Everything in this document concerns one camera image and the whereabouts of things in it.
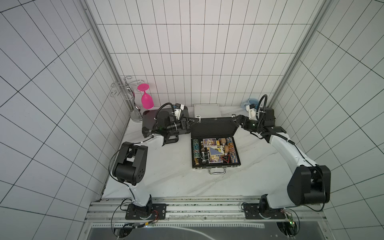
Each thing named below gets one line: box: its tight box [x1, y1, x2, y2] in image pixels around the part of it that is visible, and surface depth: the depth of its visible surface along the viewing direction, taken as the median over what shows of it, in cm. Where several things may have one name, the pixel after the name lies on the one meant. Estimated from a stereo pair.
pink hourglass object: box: [137, 83, 155, 110], surface depth 100 cm
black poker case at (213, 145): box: [191, 117, 241, 175], surface depth 92 cm
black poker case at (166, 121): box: [142, 103, 191, 138], surface depth 77 cm
